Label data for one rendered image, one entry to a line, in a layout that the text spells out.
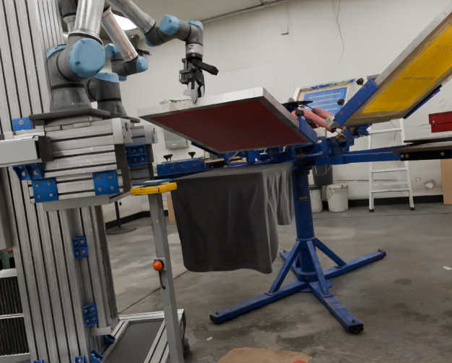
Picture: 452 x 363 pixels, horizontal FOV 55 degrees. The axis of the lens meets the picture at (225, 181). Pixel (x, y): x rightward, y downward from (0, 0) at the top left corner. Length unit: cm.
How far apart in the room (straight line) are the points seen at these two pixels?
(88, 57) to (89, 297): 100
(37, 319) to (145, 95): 596
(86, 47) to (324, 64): 517
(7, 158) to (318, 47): 540
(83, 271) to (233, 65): 534
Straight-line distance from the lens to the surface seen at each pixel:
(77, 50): 157
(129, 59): 238
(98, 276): 198
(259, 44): 681
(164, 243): 172
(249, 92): 173
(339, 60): 646
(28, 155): 159
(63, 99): 168
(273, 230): 192
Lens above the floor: 107
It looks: 5 degrees down
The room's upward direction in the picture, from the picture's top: 7 degrees counter-clockwise
